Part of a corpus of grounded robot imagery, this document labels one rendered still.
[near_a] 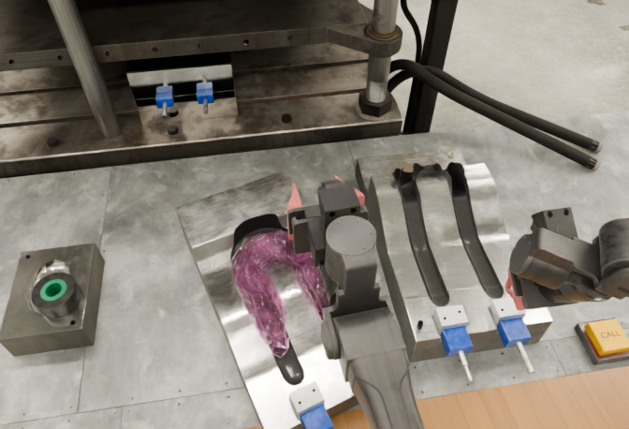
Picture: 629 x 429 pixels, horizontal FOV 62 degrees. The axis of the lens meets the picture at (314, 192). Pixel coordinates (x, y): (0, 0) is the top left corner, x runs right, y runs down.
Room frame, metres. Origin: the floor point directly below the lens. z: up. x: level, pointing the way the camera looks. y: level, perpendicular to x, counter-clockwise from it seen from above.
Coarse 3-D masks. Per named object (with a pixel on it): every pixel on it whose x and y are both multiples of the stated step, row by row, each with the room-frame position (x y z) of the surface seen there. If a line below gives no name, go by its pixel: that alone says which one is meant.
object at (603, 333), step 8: (608, 320) 0.49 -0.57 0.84; (616, 320) 0.49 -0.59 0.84; (592, 328) 0.47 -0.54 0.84; (600, 328) 0.47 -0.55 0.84; (608, 328) 0.47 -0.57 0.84; (616, 328) 0.47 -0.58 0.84; (592, 336) 0.46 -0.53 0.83; (600, 336) 0.46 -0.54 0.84; (608, 336) 0.46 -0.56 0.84; (616, 336) 0.46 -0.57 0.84; (624, 336) 0.46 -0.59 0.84; (600, 344) 0.44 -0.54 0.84; (608, 344) 0.44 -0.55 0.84; (616, 344) 0.44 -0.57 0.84; (624, 344) 0.44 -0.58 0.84; (600, 352) 0.43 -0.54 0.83; (608, 352) 0.43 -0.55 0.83; (616, 352) 0.43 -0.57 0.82
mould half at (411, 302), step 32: (384, 160) 0.91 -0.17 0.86; (416, 160) 0.91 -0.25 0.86; (448, 160) 0.91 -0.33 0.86; (384, 192) 0.74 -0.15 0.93; (448, 192) 0.74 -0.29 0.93; (480, 192) 0.75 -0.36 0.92; (384, 224) 0.67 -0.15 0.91; (448, 224) 0.68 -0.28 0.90; (480, 224) 0.68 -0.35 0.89; (384, 256) 0.64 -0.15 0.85; (448, 256) 0.61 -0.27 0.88; (416, 288) 0.53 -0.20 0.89; (448, 288) 0.53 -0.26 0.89; (480, 288) 0.53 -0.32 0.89; (416, 320) 0.46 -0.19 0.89; (480, 320) 0.46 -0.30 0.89; (544, 320) 0.46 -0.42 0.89; (416, 352) 0.42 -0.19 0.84
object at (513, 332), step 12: (492, 300) 0.49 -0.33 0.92; (504, 300) 0.49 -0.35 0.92; (492, 312) 0.47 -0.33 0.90; (504, 312) 0.46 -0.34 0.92; (516, 312) 0.46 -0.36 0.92; (504, 324) 0.45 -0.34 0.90; (516, 324) 0.45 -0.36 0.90; (504, 336) 0.43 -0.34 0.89; (516, 336) 0.42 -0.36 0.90; (528, 336) 0.42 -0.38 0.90; (528, 360) 0.38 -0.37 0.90; (528, 372) 0.36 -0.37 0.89
